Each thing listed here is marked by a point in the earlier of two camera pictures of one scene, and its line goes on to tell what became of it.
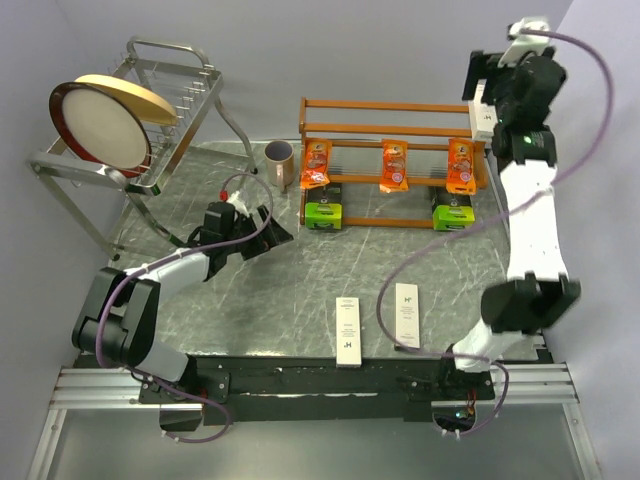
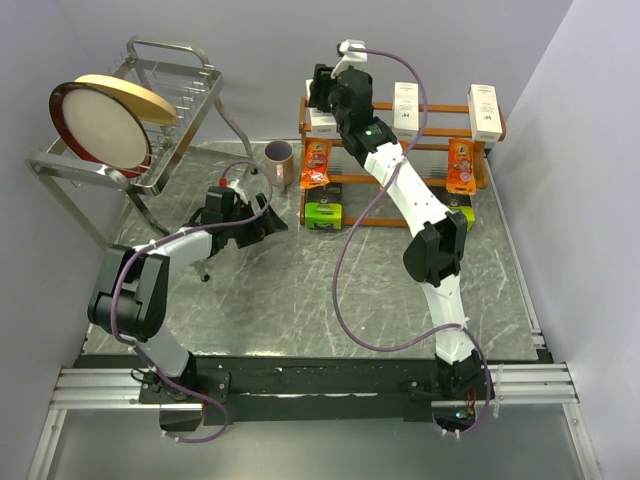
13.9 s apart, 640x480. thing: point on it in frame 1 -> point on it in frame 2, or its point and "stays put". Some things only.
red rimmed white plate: (94, 127) stays put
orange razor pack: (461, 176) stays put
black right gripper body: (504, 106) -> (338, 113)
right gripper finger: (480, 62) -> (319, 87)
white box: (348, 334) -> (322, 122)
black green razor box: (451, 212) stays put
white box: (407, 333) -> (406, 110)
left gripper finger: (273, 234) -> (271, 221)
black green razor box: (323, 206) stays put
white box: (483, 115) stays put
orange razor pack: (315, 170) stays put
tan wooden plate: (147, 106) stays put
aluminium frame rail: (88, 388) stays put
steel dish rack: (192, 84) stays put
